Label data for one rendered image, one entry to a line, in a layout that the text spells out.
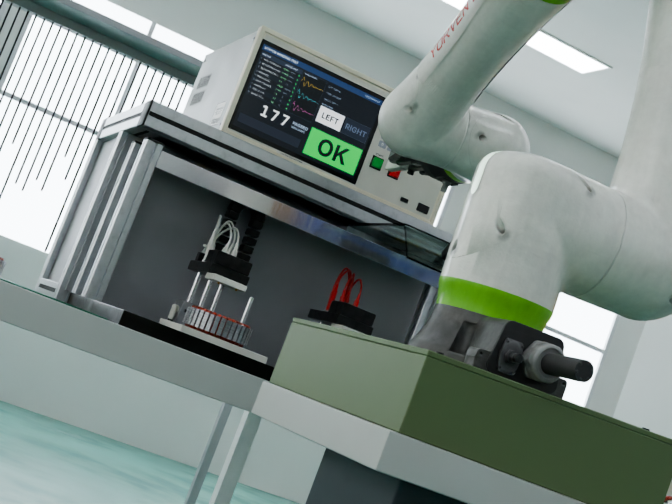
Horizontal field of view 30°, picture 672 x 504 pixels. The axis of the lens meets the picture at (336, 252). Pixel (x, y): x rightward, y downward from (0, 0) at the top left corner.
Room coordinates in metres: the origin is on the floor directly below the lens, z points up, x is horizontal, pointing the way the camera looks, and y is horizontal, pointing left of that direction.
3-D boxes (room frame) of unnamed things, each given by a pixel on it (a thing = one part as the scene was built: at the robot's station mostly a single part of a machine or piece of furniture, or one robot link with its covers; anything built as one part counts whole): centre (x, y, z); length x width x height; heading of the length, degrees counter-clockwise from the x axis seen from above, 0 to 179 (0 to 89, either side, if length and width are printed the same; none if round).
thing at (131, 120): (2.38, 0.13, 1.09); 0.68 x 0.44 x 0.05; 110
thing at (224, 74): (2.39, 0.12, 1.22); 0.44 x 0.39 x 0.20; 110
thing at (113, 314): (2.10, 0.03, 0.76); 0.64 x 0.47 x 0.02; 110
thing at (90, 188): (2.35, 0.47, 0.91); 0.28 x 0.03 x 0.32; 20
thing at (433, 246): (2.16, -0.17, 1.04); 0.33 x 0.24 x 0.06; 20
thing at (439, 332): (1.32, -0.20, 0.87); 0.26 x 0.15 x 0.06; 22
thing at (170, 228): (2.32, 0.11, 0.92); 0.66 x 0.01 x 0.30; 110
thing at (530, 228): (1.37, -0.19, 0.99); 0.16 x 0.13 x 0.19; 108
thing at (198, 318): (2.04, 0.14, 0.80); 0.11 x 0.11 x 0.04
